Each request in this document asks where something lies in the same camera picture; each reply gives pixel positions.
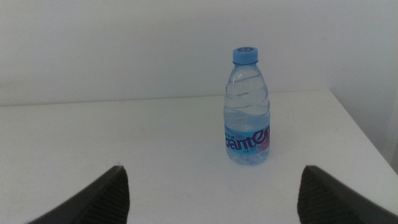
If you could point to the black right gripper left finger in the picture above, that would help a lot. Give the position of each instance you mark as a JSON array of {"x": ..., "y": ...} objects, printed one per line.
[{"x": 99, "y": 202}]

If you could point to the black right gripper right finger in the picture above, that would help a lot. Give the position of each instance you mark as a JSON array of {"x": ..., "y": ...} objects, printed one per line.
[{"x": 326, "y": 202}]

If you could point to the clear water bottle blue cap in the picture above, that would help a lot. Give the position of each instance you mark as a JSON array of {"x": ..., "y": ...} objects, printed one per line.
[{"x": 247, "y": 124}]

